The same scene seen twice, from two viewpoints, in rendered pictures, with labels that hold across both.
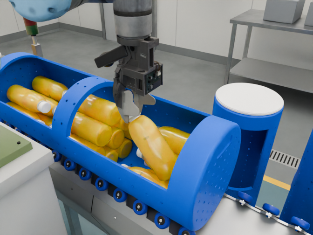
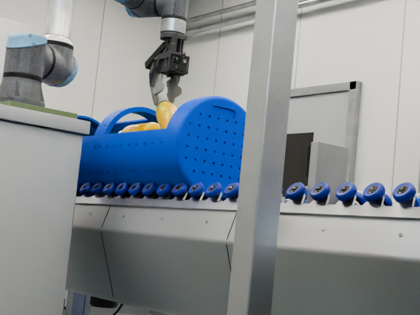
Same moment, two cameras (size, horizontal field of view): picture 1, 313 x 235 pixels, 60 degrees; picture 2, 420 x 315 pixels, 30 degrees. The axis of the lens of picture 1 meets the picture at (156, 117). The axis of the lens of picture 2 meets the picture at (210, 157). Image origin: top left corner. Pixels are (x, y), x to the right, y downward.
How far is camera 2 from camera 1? 189 cm
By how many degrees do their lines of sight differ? 42
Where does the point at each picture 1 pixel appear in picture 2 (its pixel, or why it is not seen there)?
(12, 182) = (57, 120)
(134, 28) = (170, 24)
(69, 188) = (87, 215)
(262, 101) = not seen: hidden behind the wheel
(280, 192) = not seen: outside the picture
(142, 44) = (174, 35)
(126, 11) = (167, 14)
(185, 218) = (174, 144)
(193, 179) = (185, 110)
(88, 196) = (104, 212)
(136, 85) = (165, 62)
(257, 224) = not seen: hidden behind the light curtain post
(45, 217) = (62, 187)
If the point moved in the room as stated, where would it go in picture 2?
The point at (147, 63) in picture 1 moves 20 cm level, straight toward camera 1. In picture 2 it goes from (175, 47) to (152, 27)
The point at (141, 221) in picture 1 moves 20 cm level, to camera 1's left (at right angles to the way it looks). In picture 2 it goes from (146, 202) to (82, 196)
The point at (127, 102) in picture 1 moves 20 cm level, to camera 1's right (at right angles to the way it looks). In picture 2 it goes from (158, 82) to (224, 85)
